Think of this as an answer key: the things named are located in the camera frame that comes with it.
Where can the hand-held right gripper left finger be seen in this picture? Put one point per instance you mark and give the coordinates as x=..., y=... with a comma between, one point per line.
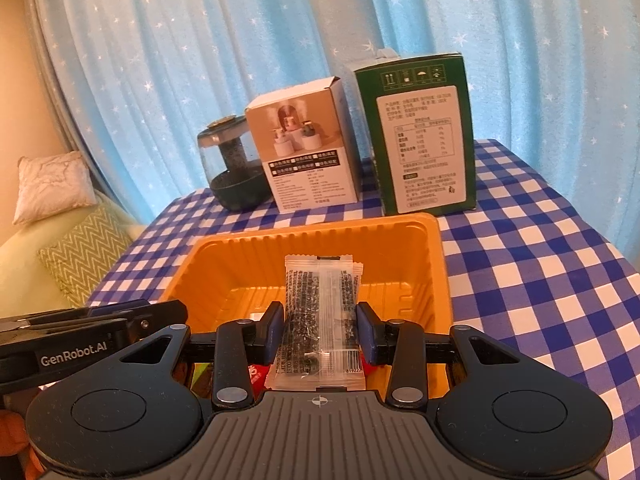
x=272, y=332

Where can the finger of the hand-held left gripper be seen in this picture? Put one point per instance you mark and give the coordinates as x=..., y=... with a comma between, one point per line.
x=162, y=317
x=120, y=309

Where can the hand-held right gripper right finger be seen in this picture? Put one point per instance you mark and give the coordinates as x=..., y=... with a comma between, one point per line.
x=365, y=335

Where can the clear black sesame snack packet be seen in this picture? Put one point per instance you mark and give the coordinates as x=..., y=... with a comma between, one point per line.
x=320, y=310

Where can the orange plastic tray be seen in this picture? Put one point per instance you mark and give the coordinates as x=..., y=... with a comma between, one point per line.
x=310, y=240

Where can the person's left hand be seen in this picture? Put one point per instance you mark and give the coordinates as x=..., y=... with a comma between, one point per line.
x=10, y=435

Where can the red snack packet white print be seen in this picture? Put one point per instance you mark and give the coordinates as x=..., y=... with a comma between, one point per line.
x=257, y=374

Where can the green zigzag cushion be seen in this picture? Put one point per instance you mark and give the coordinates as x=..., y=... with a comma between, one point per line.
x=85, y=245

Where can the pale green sofa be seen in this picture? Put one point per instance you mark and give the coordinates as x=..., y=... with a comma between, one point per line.
x=20, y=280

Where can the white cushion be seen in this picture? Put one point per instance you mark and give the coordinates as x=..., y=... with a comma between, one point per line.
x=50, y=185

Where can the glass jar with dark base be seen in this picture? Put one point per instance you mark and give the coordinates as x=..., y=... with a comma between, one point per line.
x=235, y=190

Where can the white cardboard box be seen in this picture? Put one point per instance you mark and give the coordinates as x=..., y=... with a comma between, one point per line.
x=300, y=160

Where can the blue white checked tablecloth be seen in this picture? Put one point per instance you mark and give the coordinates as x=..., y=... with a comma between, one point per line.
x=525, y=260

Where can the green cardboard box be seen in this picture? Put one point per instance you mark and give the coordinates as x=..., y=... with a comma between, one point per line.
x=430, y=150

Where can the grey curtain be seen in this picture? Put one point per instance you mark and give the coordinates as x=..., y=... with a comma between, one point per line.
x=50, y=60

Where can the blue star print curtain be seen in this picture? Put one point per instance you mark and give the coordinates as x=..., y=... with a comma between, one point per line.
x=200, y=35

